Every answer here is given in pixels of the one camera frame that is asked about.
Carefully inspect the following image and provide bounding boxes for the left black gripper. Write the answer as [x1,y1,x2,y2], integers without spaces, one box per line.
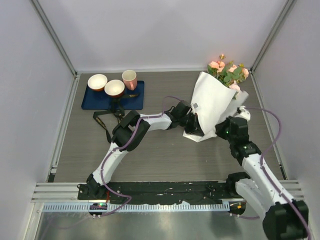
[179,113,204,138]

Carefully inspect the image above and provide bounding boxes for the white wrapping paper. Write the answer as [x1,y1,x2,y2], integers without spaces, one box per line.
[183,71,249,143]

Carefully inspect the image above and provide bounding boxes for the black ribbon gold letters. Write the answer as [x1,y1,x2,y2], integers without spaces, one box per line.
[92,92,140,144]

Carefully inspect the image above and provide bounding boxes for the pink fake flower stem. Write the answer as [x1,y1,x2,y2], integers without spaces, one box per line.
[207,54,226,78]

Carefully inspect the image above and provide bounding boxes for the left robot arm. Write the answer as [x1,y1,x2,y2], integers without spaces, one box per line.
[81,100,204,200]

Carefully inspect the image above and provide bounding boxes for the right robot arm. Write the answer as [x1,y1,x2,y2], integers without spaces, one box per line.
[215,116,312,240]

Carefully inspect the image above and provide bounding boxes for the blue tray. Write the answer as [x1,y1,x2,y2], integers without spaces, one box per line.
[81,80,145,110]

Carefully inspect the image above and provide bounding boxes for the pink mug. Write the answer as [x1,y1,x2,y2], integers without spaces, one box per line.
[121,70,138,91]

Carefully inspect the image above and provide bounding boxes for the white bowl orange outside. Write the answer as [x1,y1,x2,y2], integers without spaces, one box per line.
[87,74,108,92]

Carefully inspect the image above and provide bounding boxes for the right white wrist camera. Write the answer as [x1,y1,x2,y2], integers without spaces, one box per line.
[234,105,251,122]

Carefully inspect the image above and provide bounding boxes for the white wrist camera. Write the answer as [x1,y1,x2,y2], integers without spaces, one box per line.
[234,105,251,122]
[191,102,200,111]

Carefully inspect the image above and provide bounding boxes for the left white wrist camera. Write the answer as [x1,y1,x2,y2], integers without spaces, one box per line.
[191,102,200,111]

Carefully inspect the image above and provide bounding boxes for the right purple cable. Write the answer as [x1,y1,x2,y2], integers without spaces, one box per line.
[229,105,313,240]

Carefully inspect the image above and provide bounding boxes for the purple cable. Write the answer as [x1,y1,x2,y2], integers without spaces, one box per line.
[101,95,186,217]
[229,105,313,240]

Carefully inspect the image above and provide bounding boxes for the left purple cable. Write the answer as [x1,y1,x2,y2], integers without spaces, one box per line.
[101,95,186,217]

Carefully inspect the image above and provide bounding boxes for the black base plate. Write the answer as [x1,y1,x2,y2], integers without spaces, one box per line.
[76,180,248,206]

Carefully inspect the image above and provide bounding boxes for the white slotted cable duct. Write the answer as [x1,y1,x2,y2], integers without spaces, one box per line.
[42,201,230,213]

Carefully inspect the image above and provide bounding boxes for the aluminium frame rail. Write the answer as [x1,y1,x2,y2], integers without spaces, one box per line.
[31,179,304,203]

